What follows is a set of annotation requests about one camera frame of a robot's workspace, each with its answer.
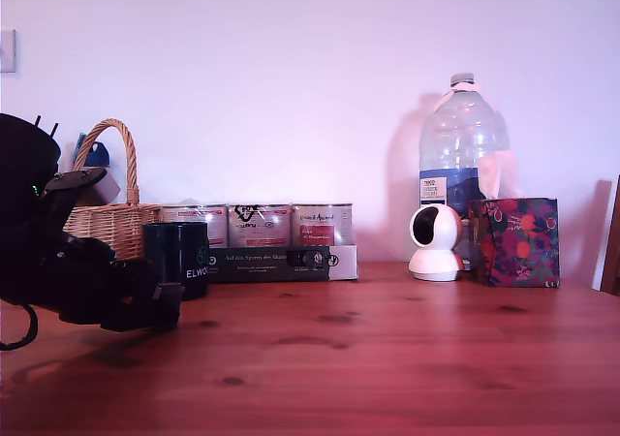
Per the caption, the black printed coffee mug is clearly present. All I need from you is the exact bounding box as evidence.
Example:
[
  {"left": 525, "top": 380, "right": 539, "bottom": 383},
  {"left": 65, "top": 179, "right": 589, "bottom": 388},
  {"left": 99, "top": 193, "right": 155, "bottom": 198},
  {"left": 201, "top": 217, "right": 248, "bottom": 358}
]
[{"left": 141, "top": 221, "right": 210, "bottom": 301}]

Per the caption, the silver tin with red label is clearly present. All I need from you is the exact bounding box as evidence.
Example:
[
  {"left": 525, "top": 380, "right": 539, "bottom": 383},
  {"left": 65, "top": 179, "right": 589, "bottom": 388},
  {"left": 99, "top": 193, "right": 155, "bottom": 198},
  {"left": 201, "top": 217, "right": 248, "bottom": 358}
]
[{"left": 159, "top": 203, "right": 228, "bottom": 249}]

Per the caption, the silver tin with black print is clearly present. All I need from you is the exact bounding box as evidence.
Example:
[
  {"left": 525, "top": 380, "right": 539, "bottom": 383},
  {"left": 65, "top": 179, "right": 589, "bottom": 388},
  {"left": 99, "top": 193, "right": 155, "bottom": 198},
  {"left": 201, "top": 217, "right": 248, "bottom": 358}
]
[{"left": 227, "top": 202, "right": 293, "bottom": 249}]

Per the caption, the black and white carton tray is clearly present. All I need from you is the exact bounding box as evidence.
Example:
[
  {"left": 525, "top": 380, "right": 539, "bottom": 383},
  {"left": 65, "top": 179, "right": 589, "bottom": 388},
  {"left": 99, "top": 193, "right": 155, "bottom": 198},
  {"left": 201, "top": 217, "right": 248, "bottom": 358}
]
[{"left": 206, "top": 244, "right": 360, "bottom": 284}]

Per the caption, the silver tin with red square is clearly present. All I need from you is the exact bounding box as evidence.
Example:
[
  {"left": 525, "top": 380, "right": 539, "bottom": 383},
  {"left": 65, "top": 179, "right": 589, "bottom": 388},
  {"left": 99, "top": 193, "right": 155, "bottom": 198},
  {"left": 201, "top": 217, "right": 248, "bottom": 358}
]
[{"left": 291, "top": 202, "right": 355, "bottom": 247}]

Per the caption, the large clear water bottle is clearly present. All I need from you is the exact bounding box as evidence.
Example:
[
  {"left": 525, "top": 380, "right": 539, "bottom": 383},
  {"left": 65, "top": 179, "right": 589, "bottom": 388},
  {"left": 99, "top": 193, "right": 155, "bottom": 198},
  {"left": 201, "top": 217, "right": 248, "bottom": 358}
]
[{"left": 418, "top": 72, "right": 512, "bottom": 263}]

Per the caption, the pale tissue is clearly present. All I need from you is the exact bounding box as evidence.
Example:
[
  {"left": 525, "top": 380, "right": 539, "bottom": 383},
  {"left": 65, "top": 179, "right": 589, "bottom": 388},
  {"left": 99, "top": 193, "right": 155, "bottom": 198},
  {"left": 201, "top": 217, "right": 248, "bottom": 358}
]
[{"left": 478, "top": 149, "right": 524, "bottom": 200}]

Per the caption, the floral tissue box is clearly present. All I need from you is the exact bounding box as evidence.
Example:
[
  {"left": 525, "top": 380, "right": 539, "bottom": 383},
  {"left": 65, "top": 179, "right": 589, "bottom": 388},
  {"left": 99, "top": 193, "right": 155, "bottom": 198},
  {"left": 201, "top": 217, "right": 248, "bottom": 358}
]
[{"left": 468, "top": 196, "right": 561, "bottom": 290}]

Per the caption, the wicker basket with handle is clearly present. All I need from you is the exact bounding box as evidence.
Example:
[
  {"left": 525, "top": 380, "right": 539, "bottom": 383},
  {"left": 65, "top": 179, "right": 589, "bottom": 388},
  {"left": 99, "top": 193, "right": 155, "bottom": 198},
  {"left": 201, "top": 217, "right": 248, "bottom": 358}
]
[{"left": 62, "top": 118, "right": 164, "bottom": 263}]

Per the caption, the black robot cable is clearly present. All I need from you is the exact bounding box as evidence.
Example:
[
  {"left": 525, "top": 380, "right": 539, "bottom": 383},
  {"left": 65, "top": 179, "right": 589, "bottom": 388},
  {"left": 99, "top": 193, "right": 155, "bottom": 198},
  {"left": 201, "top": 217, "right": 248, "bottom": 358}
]
[{"left": 0, "top": 304, "right": 40, "bottom": 352}]

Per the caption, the wall switch plate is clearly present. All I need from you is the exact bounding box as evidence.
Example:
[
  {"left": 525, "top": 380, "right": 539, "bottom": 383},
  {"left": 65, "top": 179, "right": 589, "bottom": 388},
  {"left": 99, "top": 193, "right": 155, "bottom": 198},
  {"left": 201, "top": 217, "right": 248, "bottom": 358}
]
[{"left": 0, "top": 29, "right": 17, "bottom": 73}]

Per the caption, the small white round camera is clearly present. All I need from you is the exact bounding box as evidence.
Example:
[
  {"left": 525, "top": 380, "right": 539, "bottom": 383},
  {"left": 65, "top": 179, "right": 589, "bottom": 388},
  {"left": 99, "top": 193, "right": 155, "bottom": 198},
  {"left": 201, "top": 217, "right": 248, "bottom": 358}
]
[{"left": 408, "top": 203, "right": 465, "bottom": 282}]

